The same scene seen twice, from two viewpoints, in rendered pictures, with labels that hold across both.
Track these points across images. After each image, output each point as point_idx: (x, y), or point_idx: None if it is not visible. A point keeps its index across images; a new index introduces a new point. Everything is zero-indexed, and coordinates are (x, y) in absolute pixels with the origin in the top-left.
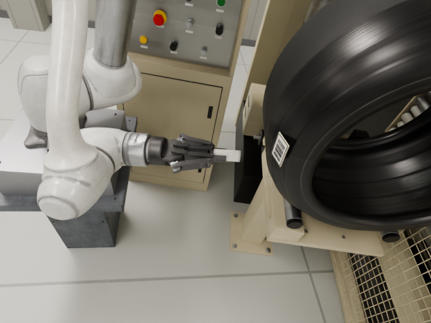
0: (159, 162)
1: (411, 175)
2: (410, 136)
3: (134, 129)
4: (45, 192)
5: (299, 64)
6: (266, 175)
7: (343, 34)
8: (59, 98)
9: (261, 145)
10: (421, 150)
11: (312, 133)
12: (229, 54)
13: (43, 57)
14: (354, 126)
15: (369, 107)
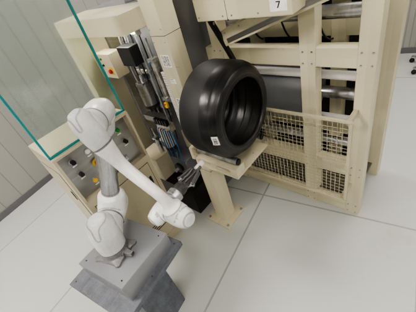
0: (186, 190)
1: (244, 115)
2: (230, 106)
3: None
4: (183, 216)
5: (195, 117)
6: (210, 165)
7: (200, 103)
8: (156, 189)
9: (183, 170)
10: (238, 106)
11: (218, 128)
12: (137, 146)
13: (92, 216)
14: None
15: (223, 110)
